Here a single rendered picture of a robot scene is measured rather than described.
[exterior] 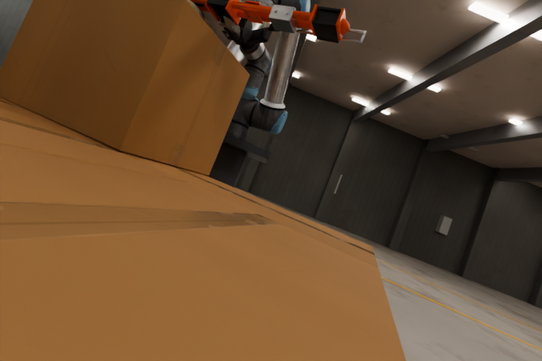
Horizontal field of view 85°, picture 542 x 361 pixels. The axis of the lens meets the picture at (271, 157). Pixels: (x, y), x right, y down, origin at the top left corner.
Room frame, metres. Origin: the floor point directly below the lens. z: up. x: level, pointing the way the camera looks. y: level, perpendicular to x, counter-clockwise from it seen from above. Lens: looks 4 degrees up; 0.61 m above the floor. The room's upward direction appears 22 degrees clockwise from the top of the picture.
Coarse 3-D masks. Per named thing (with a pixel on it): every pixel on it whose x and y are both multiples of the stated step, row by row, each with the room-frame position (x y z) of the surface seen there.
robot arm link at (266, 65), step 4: (264, 52) 1.13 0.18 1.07; (268, 52) 1.17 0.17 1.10; (260, 56) 1.12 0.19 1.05; (264, 56) 1.14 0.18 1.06; (268, 56) 1.17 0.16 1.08; (248, 60) 1.15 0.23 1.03; (252, 60) 1.14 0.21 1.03; (256, 60) 1.14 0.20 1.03; (260, 60) 1.15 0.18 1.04; (264, 60) 1.16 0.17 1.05; (268, 60) 1.18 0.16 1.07; (252, 64) 1.16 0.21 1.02; (256, 64) 1.16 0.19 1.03; (260, 64) 1.16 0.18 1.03; (264, 64) 1.17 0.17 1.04; (268, 64) 1.20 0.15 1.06; (264, 68) 1.18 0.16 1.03; (268, 68) 1.22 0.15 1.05
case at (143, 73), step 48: (48, 0) 0.88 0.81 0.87; (96, 0) 0.80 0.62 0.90; (144, 0) 0.74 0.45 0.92; (48, 48) 0.84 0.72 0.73; (96, 48) 0.77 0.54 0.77; (144, 48) 0.71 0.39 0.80; (192, 48) 0.77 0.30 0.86; (0, 96) 0.89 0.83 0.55; (48, 96) 0.81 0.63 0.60; (96, 96) 0.74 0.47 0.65; (144, 96) 0.69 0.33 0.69; (192, 96) 0.83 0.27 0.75; (240, 96) 1.05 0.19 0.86; (144, 144) 0.75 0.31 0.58; (192, 144) 0.91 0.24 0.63
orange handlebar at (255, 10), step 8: (192, 0) 0.93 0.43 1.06; (200, 0) 0.91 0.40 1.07; (200, 8) 0.96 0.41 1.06; (232, 8) 0.88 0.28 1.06; (240, 8) 0.86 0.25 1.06; (248, 8) 0.85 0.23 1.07; (256, 8) 0.83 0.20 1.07; (264, 8) 0.82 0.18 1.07; (240, 16) 0.91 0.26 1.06; (248, 16) 0.87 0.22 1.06; (256, 16) 0.86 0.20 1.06; (264, 16) 0.87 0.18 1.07; (296, 16) 0.79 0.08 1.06; (304, 16) 0.78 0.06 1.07; (296, 24) 0.83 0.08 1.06; (304, 24) 0.82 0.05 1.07; (344, 24) 0.74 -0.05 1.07; (344, 32) 0.77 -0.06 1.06
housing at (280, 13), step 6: (276, 6) 0.81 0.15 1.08; (282, 6) 0.80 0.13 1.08; (288, 6) 0.80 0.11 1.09; (270, 12) 0.81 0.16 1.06; (276, 12) 0.81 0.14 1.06; (282, 12) 0.80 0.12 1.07; (288, 12) 0.79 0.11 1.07; (270, 18) 0.81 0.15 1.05; (276, 18) 0.81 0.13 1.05; (282, 18) 0.80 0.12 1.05; (288, 18) 0.79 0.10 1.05; (276, 24) 0.83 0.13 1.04; (282, 24) 0.82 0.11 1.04; (288, 24) 0.81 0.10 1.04; (294, 24) 0.82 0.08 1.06; (276, 30) 0.87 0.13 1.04; (282, 30) 0.85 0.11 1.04; (288, 30) 0.84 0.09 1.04; (294, 30) 0.84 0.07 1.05
